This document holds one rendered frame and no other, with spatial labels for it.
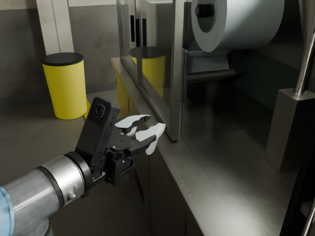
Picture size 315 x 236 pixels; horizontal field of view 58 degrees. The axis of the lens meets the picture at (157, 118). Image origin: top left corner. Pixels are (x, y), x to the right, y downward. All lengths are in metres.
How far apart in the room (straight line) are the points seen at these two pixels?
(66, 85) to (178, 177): 2.33
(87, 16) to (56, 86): 1.01
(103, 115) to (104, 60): 3.39
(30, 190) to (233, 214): 0.60
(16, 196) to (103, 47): 3.44
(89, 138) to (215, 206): 0.51
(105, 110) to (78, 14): 3.24
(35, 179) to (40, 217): 0.05
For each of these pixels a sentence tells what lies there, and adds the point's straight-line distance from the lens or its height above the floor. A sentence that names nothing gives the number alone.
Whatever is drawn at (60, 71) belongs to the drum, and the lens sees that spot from 3.08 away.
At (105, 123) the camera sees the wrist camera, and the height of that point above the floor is 1.30.
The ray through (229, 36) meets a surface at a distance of 1.09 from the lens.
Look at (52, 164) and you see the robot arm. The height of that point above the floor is 1.25.
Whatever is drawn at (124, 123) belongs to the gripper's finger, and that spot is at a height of 1.25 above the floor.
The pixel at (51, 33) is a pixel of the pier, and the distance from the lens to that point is 3.42.
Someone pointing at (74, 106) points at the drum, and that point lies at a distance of 3.25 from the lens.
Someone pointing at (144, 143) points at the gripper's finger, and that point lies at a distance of 0.53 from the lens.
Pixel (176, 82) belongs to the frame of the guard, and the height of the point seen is 1.15.
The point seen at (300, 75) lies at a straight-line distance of 0.97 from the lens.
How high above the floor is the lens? 1.52
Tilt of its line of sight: 28 degrees down
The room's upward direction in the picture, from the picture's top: straight up
